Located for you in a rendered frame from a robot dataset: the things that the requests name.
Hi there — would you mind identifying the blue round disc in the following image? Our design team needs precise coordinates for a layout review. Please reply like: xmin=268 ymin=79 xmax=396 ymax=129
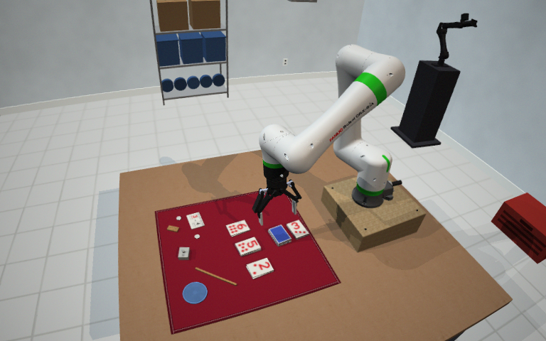
xmin=183 ymin=282 xmax=208 ymax=304

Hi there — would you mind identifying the red card cloth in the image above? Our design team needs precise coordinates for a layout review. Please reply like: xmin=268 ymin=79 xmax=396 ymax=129
xmin=155 ymin=191 xmax=341 ymax=334
xmin=158 ymin=193 xmax=337 ymax=330

